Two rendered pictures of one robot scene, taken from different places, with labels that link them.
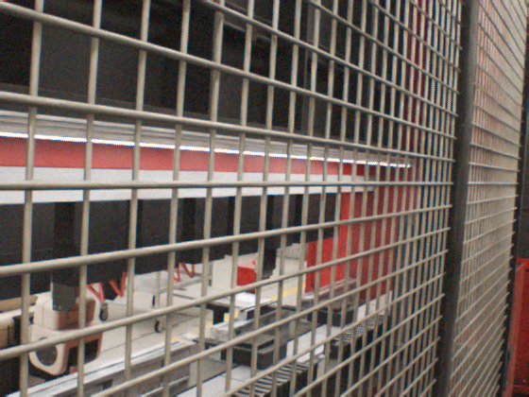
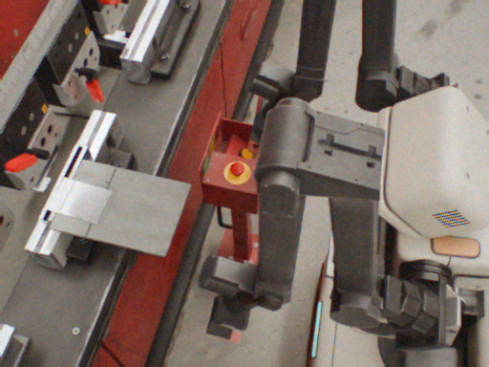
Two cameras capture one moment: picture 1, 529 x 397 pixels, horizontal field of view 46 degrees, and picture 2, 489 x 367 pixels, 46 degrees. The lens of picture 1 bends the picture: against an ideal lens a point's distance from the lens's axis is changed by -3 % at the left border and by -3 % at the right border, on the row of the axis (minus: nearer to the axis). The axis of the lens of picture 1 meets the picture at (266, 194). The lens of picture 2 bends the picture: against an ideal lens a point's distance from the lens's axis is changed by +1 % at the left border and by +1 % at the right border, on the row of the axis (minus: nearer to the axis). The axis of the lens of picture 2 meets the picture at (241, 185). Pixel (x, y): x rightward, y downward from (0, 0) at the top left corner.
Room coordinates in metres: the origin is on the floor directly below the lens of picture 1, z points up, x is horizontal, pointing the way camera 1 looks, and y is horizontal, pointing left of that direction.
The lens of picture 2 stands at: (2.64, 0.27, 2.10)
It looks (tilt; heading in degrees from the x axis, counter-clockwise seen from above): 60 degrees down; 169
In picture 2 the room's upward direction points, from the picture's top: 3 degrees counter-clockwise
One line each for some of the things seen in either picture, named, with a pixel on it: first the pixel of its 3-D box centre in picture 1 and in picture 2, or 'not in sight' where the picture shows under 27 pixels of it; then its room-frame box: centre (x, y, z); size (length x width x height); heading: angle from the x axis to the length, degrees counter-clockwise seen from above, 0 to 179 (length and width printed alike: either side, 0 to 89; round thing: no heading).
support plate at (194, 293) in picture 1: (222, 297); (121, 206); (2.01, 0.12, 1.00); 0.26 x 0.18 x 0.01; 62
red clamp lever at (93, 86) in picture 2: not in sight; (90, 84); (1.83, 0.12, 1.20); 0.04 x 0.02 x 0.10; 62
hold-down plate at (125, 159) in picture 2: not in sight; (102, 204); (1.93, 0.06, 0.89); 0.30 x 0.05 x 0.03; 152
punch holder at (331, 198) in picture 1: (323, 214); not in sight; (2.31, -0.21, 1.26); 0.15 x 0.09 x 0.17; 152
